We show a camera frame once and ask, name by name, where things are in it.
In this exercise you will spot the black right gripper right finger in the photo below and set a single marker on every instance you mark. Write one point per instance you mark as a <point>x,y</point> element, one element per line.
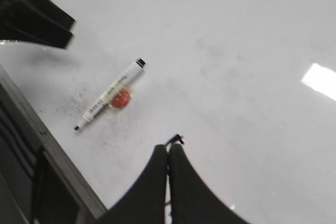
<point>191,199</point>

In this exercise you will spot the red disc taped to marker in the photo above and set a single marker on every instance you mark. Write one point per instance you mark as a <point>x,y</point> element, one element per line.
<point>122,99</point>

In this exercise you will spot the grey aluminium whiteboard frame rail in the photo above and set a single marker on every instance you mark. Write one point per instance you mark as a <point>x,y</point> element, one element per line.
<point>39,182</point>

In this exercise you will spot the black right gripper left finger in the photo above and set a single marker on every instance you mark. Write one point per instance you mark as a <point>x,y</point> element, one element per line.
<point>144,202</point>

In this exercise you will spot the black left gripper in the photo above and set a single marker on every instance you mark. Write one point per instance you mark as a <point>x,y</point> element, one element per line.
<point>36,21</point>

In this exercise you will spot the white dry-erase marker pen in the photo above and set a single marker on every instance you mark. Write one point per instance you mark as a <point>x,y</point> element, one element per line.
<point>133,71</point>

